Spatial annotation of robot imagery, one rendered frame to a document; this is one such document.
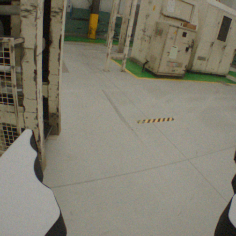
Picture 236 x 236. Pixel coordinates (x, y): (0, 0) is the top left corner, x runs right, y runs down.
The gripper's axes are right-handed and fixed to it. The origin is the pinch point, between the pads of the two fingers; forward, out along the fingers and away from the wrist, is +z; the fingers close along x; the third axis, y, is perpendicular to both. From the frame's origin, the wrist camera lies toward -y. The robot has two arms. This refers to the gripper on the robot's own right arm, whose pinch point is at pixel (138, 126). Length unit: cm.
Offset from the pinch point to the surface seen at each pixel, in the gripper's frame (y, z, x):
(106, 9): -61, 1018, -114
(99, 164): 105, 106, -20
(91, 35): 66, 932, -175
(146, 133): 111, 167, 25
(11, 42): 1, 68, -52
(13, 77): 18, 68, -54
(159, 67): 93, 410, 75
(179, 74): 114, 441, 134
